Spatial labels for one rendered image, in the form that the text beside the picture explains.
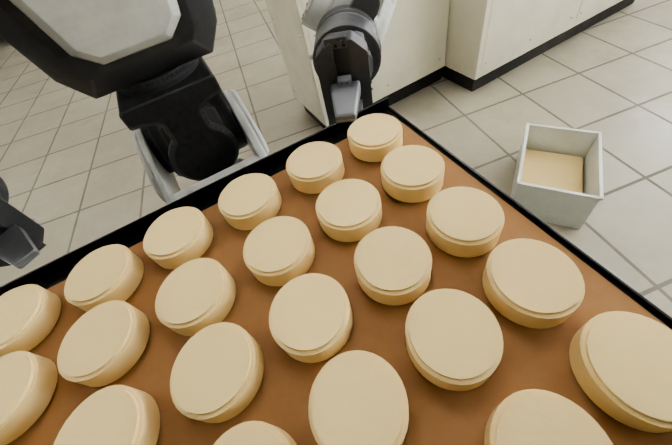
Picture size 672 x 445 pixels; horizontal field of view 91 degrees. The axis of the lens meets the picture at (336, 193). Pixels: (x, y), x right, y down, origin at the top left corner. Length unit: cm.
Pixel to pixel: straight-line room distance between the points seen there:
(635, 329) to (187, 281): 26
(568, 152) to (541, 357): 125
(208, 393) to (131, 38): 35
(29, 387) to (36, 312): 5
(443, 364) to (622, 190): 131
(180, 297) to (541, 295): 22
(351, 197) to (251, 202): 8
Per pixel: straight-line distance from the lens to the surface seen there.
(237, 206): 27
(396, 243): 22
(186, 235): 28
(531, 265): 23
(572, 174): 137
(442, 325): 20
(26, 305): 33
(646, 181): 153
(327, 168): 27
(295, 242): 23
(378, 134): 30
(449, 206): 24
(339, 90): 36
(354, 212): 24
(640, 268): 129
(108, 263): 31
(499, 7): 164
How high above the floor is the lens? 98
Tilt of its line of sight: 48 degrees down
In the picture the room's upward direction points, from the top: 15 degrees counter-clockwise
